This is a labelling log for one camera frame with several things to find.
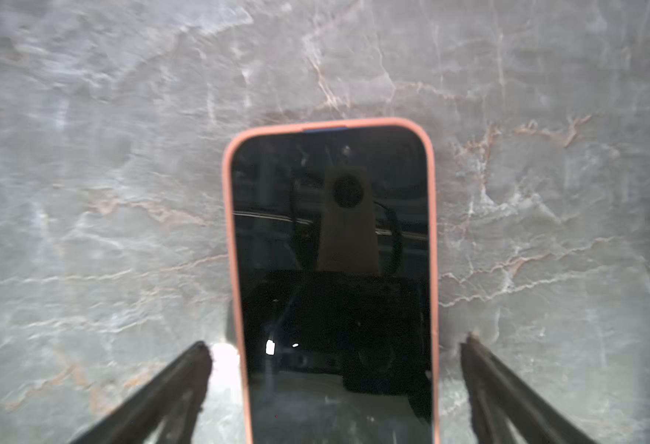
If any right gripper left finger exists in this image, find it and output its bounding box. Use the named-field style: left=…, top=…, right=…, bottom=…
left=74, top=342, right=212, bottom=443

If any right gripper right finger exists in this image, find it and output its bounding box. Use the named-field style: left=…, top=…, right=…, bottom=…
left=460, top=334, right=593, bottom=444

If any black phone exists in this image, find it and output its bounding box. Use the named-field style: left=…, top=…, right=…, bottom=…
left=229, top=125, right=434, bottom=444

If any pink phone case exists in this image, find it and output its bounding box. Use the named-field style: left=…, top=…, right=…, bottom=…
left=221, top=115, right=443, bottom=444

